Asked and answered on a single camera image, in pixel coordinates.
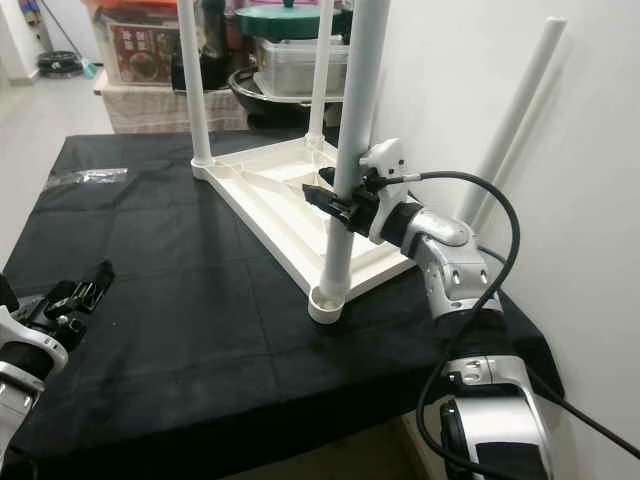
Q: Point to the clear plastic container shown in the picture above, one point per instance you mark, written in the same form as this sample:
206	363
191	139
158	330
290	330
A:
290	68

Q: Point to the black tablecloth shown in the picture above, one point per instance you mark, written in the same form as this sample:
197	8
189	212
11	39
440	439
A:
160	330

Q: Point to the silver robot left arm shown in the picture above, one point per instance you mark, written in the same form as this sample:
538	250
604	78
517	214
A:
20	395

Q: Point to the orange-lid storage box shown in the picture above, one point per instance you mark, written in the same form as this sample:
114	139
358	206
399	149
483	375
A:
135	45

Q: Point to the patterned cloth covered stand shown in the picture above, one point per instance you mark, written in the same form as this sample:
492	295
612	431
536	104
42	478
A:
150	108

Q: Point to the teal head broom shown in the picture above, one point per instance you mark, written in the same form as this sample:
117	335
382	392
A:
87	70

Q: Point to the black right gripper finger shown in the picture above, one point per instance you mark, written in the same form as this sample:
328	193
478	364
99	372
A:
328	177
325	203

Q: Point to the black wok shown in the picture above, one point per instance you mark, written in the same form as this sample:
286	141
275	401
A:
260	103

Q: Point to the flat clear plastic wrap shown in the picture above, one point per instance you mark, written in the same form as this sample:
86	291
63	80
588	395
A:
95	176

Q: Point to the green pot lid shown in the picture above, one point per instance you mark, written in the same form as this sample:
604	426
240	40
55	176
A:
285	22

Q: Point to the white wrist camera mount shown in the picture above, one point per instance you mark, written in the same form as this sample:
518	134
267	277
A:
40	345
385	170

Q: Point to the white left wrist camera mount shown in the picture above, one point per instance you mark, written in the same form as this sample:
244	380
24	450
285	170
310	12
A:
40	345

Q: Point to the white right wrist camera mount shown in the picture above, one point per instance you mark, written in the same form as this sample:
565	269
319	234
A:
385	170

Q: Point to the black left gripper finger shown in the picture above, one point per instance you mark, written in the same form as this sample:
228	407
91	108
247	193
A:
98	280
60	293

